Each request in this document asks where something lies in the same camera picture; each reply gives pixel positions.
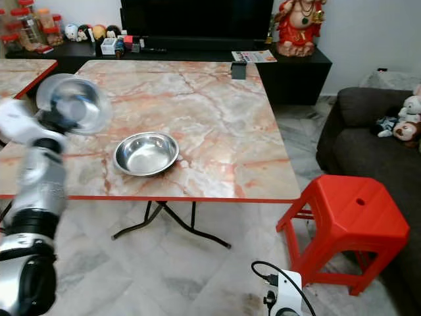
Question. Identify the yellow round figurine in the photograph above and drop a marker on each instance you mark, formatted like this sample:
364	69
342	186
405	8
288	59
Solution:
99	31

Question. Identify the clear jar orange snacks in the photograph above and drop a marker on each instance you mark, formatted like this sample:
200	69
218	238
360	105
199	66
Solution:
46	18

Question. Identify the black flat television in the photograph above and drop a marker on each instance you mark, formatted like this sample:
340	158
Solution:
197	18

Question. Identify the brown plush toy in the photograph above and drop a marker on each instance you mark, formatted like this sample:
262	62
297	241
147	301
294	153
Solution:
409	133

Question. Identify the red laughing buddha statue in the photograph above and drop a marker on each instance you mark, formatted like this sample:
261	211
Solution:
299	27

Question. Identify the black and white plush toy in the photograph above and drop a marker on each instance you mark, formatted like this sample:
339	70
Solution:
388	125

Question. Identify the small jar brown snacks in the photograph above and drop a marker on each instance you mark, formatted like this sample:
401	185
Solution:
57	34

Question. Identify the printed paper leaflet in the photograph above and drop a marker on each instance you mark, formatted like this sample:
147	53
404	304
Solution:
254	56

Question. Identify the black remote control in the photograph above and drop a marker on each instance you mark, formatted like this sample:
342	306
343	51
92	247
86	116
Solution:
154	49

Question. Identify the dark round figurine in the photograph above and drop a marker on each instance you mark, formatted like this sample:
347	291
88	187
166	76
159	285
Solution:
113	29

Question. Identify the small black clamp block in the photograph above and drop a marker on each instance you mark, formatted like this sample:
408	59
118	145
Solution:
239	70

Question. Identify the black and white figurine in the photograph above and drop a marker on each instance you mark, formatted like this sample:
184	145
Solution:
84	33

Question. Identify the small red cube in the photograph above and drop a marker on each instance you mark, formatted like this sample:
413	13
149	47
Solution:
127	41

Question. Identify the red plastic stool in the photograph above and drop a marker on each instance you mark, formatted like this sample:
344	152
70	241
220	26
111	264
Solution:
345	220

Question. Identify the large clear jar red lid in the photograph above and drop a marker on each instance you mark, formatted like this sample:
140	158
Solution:
29	25

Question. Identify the black television console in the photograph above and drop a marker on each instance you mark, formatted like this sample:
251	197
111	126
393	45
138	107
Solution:
299	76

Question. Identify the small white box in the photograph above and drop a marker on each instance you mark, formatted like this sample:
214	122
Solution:
108	47

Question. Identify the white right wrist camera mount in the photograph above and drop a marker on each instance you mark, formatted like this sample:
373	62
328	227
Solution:
286	293

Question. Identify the grey patterned cushion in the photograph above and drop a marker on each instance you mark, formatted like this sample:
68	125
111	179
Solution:
391	79

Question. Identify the large marble folding table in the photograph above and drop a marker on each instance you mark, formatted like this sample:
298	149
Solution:
230	125

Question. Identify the white round figurine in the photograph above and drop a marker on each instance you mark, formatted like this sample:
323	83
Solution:
71	32

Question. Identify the marble table with red edge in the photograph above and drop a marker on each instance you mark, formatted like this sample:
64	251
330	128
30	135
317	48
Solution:
23	76

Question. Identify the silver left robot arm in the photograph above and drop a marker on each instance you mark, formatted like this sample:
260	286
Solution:
43	191

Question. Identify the blurred shiny steel bowl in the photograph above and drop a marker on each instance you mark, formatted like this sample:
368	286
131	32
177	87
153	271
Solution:
89	99

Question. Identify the dark grey sofa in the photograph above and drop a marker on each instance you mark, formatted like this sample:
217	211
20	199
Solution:
355	151

